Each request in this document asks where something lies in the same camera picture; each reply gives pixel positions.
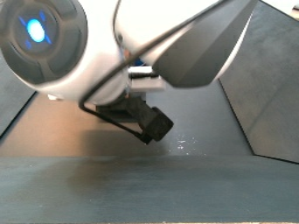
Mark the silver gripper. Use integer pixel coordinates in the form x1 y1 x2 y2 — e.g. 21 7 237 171
128 66 165 92

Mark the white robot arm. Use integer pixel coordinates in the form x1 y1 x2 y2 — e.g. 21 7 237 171
0 0 257 105

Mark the black cable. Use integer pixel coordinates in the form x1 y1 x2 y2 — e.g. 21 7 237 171
78 0 234 145

